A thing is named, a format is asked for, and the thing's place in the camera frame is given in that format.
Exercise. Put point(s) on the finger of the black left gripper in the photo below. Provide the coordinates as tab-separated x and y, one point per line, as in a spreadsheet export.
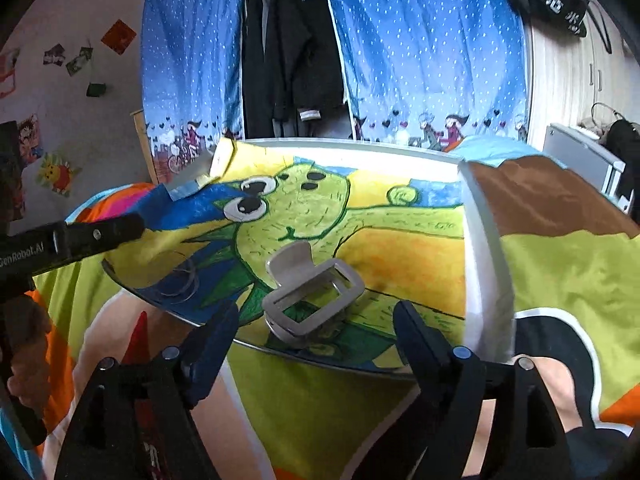
86	239

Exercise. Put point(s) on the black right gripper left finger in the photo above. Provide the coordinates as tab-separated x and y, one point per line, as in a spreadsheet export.
204	351

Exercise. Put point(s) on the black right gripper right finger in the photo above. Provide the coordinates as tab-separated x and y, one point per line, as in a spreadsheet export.
447	375

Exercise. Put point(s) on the grey plastic hair claw clip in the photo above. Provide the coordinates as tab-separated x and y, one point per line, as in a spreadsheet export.
298	280

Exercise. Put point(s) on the person's left hand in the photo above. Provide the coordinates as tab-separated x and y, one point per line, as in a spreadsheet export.
28	326

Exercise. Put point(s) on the colourful cartoon bed cover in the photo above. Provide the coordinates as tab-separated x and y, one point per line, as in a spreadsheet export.
573	261

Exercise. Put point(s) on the wooden bedside cabinet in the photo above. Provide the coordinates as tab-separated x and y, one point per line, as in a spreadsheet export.
145	146

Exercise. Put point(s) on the white tray with frog painting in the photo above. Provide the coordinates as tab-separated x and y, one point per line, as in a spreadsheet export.
414	227

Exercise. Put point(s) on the dark hanging clothes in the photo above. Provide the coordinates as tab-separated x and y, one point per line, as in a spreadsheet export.
292	80

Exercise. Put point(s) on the white side table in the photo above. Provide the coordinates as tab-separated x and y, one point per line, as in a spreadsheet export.
591	161

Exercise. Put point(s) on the black clothes pile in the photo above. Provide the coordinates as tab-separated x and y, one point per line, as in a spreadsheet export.
620	137

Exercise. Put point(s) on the white wardrobe cabinet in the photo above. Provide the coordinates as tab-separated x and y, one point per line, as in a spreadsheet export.
589	82

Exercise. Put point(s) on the blue dotted wardrobe curtain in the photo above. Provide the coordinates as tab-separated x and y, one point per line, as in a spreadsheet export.
419	73

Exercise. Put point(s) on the sun cartoon wall sticker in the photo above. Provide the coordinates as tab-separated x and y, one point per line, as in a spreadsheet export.
56	174

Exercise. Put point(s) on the anime poster on wall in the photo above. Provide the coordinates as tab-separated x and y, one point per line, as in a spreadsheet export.
29	140

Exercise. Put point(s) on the photo stickers on wall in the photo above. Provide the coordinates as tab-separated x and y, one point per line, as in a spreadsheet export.
57	56

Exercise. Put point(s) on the red paper wall sticker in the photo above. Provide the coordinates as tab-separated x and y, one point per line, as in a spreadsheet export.
119	37

